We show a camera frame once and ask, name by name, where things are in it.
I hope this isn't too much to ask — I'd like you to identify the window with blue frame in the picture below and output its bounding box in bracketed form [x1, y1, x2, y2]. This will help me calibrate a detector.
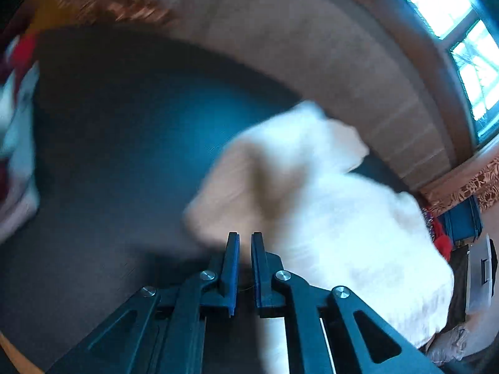
[406, 0, 498, 146]

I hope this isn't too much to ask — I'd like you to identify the white knitted sweater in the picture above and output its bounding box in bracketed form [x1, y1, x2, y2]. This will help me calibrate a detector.
[182, 99, 457, 374]

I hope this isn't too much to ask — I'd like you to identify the blue storage bag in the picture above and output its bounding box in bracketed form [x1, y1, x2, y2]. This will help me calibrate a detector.
[438, 195, 483, 247]

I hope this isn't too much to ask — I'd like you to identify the clear plastic storage box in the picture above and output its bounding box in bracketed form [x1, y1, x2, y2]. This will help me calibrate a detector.
[465, 234, 493, 315]

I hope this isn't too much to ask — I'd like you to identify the red garment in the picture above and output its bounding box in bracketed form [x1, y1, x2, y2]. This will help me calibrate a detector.
[421, 208, 453, 262]

